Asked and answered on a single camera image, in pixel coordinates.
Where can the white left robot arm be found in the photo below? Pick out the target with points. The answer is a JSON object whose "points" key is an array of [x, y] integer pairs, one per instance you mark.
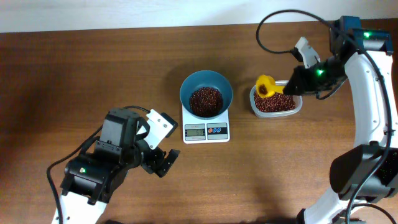
{"points": [[99, 166]]}

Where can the blue-grey bowl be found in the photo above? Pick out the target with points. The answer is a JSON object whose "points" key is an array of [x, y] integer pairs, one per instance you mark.
{"points": [[206, 78]]}

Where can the yellow plastic measuring scoop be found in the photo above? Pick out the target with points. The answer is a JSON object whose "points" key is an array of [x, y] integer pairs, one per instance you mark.
{"points": [[266, 86]]}

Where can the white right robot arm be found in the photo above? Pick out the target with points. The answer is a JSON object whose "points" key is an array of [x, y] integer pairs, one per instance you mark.
{"points": [[368, 172]]}

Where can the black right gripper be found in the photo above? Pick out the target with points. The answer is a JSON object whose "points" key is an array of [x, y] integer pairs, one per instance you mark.
{"points": [[298, 81]]}

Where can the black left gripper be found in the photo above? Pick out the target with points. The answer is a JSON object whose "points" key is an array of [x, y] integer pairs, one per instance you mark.
{"points": [[156, 160]]}

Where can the white digital kitchen scale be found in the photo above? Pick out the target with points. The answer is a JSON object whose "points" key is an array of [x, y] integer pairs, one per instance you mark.
{"points": [[197, 130]]}

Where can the red beans in bowl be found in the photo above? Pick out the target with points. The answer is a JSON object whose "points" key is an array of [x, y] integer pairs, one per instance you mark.
{"points": [[206, 102]]}

